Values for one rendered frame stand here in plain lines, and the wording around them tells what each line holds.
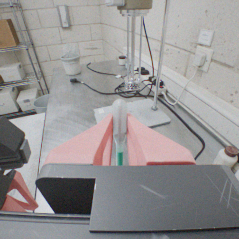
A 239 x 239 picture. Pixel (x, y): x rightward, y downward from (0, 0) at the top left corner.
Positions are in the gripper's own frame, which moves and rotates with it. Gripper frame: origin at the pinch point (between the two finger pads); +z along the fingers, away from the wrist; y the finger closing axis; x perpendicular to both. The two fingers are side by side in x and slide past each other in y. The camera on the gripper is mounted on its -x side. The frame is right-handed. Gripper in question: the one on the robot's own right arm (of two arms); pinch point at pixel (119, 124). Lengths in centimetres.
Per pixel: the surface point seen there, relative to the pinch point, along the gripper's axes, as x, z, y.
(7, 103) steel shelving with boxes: 90, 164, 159
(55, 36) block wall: 15, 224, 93
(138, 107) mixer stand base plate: 28, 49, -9
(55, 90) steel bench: 30, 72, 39
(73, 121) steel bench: 30, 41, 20
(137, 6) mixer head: -10.0, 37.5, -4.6
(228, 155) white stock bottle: 22.4, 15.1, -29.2
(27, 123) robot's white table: 31, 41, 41
